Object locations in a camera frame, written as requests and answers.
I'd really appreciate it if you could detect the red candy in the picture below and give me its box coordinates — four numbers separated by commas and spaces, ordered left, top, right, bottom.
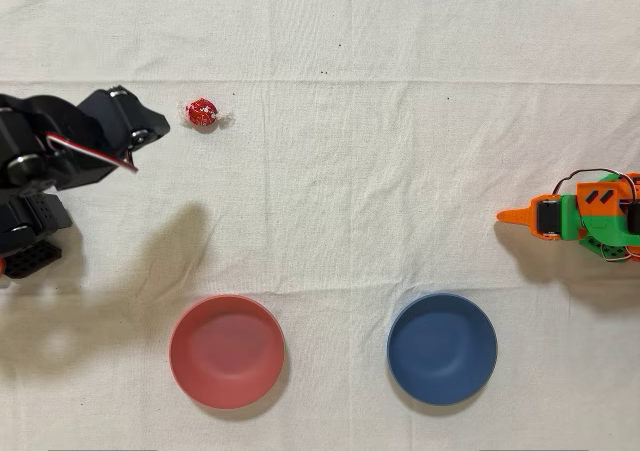
176, 96, 235, 133

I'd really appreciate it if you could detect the blue bowl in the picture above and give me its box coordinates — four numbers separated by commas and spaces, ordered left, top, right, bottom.
385, 291, 499, 406

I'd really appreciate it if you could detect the red bowl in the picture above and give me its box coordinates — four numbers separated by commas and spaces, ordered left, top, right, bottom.
168, 293, 286, 411

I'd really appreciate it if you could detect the white tablecloth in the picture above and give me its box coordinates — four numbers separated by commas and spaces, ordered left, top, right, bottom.
0, 0, 640, 451

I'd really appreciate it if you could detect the black arm gripper servo cable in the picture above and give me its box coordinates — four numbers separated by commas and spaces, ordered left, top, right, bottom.
45, 130, 140, 175

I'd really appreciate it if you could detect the orange arm servo cable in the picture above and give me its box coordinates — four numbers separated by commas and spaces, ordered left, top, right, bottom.
551, 168, 640, 197

